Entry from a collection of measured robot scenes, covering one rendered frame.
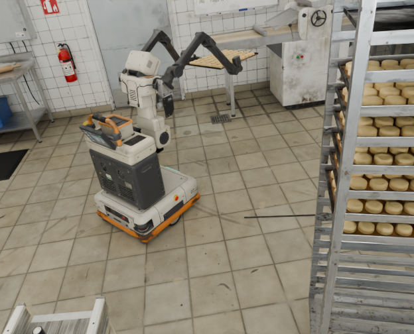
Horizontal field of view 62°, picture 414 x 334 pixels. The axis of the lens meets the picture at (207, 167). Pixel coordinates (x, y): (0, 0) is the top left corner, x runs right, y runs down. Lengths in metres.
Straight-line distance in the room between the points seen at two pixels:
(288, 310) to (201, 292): 0.56
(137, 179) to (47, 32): 3.16
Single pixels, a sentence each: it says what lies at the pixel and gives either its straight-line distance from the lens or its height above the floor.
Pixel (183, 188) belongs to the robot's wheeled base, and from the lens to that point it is 2.80.
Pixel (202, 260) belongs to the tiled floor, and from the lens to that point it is 2.56.
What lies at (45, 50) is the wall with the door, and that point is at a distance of 5.25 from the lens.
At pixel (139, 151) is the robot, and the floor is 0.78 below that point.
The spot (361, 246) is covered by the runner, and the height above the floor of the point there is 0.59.
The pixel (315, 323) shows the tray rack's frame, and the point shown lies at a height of 0.15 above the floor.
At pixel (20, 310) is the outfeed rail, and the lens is 1.46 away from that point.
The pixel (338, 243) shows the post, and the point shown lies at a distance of 1.20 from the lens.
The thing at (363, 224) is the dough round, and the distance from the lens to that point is 1.27.
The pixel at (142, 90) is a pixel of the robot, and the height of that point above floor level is 1.09.
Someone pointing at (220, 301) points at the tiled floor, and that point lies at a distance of 2.34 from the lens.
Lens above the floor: 1.90
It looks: 33 degrees down
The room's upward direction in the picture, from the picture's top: 7 degrees counter-clockwise
